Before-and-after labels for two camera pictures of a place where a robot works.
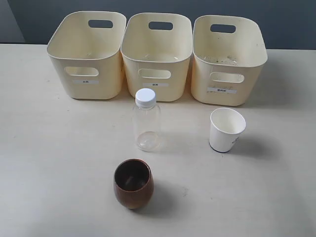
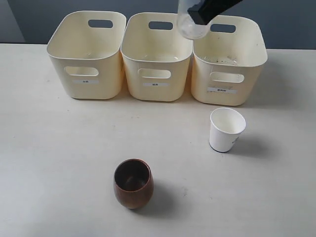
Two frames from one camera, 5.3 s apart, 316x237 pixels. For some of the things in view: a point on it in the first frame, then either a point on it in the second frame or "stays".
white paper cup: [225, 126] stays
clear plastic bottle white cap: [146, 121] → [186, 25]
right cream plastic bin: [229, 53] stays
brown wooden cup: [133, 183] stays
